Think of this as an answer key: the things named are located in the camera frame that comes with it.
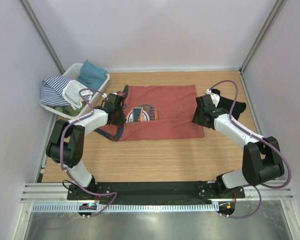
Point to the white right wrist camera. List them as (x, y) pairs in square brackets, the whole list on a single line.
[(215, 95)]

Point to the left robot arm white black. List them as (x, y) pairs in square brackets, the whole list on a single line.
[(66, 143)]

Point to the aluminium front rail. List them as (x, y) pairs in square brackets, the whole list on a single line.
[(44, 193)]

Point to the red tank top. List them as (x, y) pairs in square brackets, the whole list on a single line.
[(158, 112)]

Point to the white slotted cable duct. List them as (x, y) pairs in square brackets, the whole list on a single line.
[(80, 207)]

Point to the green camouflage garment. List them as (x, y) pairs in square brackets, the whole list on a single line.
[(68, 109)]

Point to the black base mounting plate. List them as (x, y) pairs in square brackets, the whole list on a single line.
[(184, 190)]

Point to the teal blue garment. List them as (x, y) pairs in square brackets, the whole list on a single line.
[(92, 76)]

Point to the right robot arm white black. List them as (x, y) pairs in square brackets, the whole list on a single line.
[(262, 160)]

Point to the white plastic laundry basket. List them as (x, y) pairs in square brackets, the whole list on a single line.
[(73, 72)]

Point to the blue white striped garment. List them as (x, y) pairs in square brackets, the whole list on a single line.
[(64, 91)]

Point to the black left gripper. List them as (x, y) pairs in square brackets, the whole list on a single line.
[(122, 120)]

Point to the aluminium frame post left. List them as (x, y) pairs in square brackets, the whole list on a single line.
[(41, 33)]

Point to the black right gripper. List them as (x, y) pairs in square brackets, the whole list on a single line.
[(196, 119)]

